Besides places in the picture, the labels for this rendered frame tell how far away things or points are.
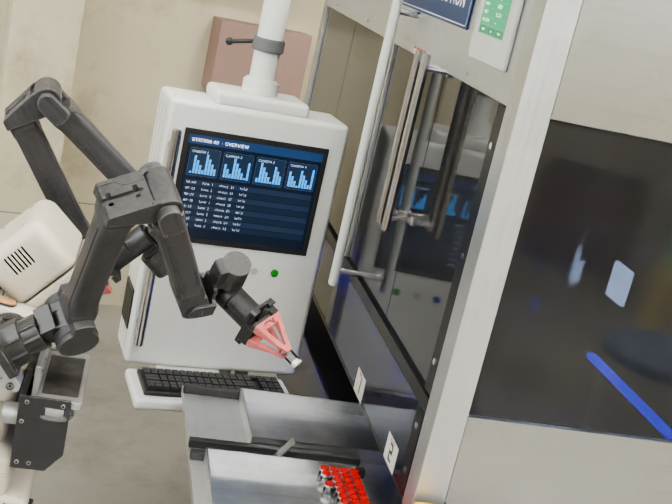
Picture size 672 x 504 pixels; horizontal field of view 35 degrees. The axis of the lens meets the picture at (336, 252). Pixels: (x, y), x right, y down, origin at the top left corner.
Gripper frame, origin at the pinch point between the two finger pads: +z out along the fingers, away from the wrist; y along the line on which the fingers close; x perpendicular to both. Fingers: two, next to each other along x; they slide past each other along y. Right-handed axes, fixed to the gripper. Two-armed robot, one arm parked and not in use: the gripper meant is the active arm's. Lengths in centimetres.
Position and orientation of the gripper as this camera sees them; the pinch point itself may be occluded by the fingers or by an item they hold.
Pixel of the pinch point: (284, 351)
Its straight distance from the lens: 212.4
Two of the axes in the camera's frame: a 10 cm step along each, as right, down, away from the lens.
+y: -3.9, 6.2, 6.9
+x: -6.0, 4.0, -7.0
